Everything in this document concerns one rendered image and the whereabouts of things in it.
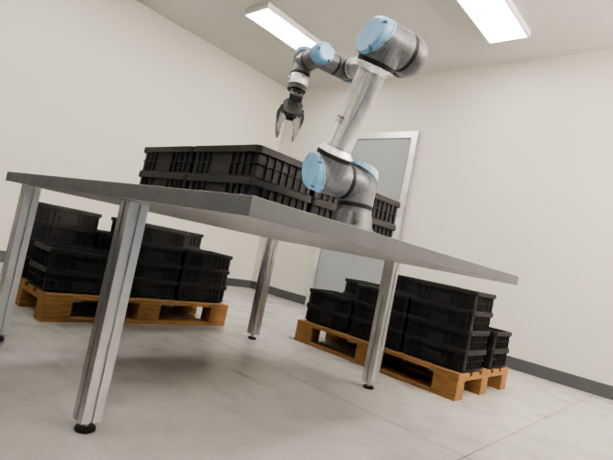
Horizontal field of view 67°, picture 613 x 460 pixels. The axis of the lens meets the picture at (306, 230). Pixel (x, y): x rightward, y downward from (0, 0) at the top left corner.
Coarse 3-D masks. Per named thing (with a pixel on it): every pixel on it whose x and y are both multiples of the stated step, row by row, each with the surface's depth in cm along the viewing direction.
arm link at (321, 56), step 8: (312, 48) 163; (320, 48) 160; (328, 48) 162; (304, 56) 167; (312, 56) 163; (320, 56) 161; (328, 56) 162; (336, 56) 166; (304, 64) 169; (312, 64) 166; (320, 64) 164; (328, 64) 166; (336, 64) 167; (328, 72) 169
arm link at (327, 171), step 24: (384, 24) 126; (360, 48) 130; (384, 48) 128; (408, 48) 131; (360, 72) 133; (384, 72) 131; (360, 96) 134; (336, 120) 139; (360, 120) 137; (336, 144) 138; (312, 168) 140; (336, 168) 139; (336, 192) 144
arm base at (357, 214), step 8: (344, 208) 147; (352, 208) 146; (360, 208) 146; (368, 208) 148; (336, 216) 148; (344, 216) 146; (352, 216) 146; (360, 216) 146; (368, 216) 147; (352, 224) 145; (360, 224) 145; (368, 224) 147
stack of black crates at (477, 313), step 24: (432, 288) 269; (456, 288) 258; (432, 312) 266; (456, 312) 257; (480, 312) 255; (408, 336) 273; (432, 336) 263; (456, 336) 255; (480, 336) 261; (432, 360) 261; (456, 360) 252; (480, 360) 265
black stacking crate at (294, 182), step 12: (204, 156) 171; (216, 156) 167; (228, 156) 162; (240, 156) 157; (252, 156) 152; (264, 156) 152; (204, 168) 170; (216, 168) 164; (228, 168) 159; (240, 168) 156; (252, 168) 152; (264, 168) 153; (276, 168) 157; (288, 168) 161; (300, 168) 165; (264, 180) 152; (276, 180) 158; (288, 180) 162; (300, 180) 166; (300, 192) 165
